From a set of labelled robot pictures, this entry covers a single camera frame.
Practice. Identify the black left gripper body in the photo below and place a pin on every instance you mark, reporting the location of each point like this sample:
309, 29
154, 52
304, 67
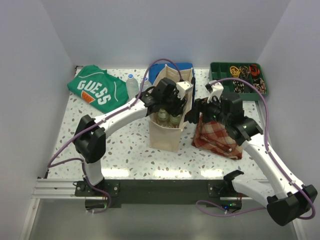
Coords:
173, 104

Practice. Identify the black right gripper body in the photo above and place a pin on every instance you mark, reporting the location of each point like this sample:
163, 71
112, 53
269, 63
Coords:
212, 110

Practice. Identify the green cap soda bottle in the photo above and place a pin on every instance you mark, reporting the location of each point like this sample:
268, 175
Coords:
175, 121

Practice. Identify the Pocari Sweat bottle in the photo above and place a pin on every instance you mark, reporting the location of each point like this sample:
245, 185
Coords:
146, 84
132, 86

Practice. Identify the beige canvas tote bag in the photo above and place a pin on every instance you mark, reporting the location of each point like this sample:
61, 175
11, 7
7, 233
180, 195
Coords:
168, 138

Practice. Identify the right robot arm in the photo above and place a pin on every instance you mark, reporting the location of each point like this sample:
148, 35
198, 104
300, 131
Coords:
287, 198

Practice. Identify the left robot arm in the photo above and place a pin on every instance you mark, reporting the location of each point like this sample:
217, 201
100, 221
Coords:
91, 133

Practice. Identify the folded blue cloth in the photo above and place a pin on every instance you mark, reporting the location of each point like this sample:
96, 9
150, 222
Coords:
157, 67

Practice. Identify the red plaid cloth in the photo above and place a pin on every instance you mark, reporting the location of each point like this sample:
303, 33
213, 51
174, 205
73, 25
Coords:
212, 136

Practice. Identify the green Guess t-shirt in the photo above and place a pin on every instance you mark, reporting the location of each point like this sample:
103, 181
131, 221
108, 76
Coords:
99, 89

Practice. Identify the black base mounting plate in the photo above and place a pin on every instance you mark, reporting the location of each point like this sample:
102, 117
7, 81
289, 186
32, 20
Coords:
169, 192

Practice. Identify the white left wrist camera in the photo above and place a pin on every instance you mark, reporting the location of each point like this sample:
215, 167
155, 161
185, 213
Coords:
183, 88

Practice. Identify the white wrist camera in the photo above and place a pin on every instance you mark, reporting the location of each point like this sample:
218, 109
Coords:
183, 88
215, 91

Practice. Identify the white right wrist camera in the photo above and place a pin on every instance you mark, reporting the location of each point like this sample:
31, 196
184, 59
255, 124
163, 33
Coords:
215, 91

